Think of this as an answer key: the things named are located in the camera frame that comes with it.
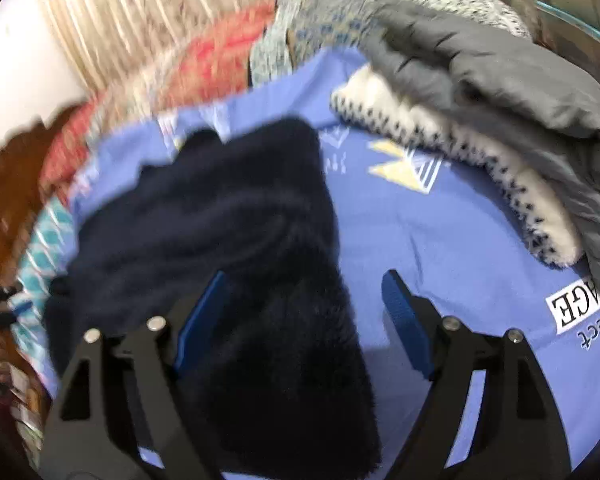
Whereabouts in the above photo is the red floral blanket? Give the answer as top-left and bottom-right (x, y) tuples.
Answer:
(38, 0), (276, 202)

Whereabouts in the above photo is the teal white patterned pillow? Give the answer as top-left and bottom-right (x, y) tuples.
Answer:
(7, 194), (79, 321)

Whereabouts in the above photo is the grey padded jacket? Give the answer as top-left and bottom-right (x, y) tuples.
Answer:
(361, 10), (600, 291)

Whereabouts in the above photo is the white patterned knit sweater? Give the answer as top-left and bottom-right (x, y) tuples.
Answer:
(330, 65), (584, 268)

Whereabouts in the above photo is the carved wooden headboard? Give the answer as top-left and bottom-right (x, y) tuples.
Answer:
(0, 103), (81, 285)

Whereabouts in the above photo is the blue printed bed sheet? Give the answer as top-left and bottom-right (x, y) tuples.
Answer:
(9, 46), (600, 476)

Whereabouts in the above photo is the dark navy fleece garment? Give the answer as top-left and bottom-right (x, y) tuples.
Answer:
(43, 117), (380, 479)

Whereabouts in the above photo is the grey blue patterned cloth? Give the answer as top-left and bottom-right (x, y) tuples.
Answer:
(249, 0), (532, 88)

